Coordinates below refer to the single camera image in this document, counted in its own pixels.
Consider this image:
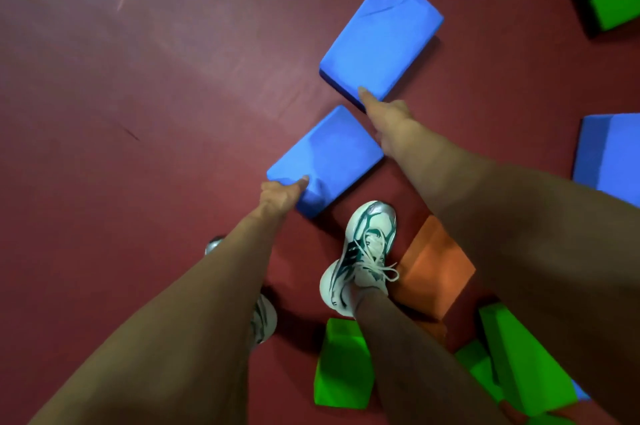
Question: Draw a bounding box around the person's left forearm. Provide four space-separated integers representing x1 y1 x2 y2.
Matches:
29 207 287 425

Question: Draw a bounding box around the orange foam block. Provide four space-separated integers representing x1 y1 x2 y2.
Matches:
389 214 476 344

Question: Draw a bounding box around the person's left white sneaker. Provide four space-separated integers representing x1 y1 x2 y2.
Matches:
204 236 278 348

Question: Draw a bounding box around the person's right leg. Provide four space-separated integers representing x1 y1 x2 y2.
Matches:
349 287 508 425

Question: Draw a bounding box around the person's right white sneaker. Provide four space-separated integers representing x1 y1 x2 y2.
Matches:
319 201 400 318

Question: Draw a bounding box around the person's right forearm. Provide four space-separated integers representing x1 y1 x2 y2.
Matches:
385 119 640 425

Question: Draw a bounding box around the person's right hand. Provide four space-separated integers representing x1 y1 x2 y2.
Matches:
358 86 416 158

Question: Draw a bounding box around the person's left hand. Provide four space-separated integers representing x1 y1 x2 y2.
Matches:
255 176 310 221

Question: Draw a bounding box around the person's white sneaker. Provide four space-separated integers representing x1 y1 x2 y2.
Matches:
204 236 278 348
319 201 400 318

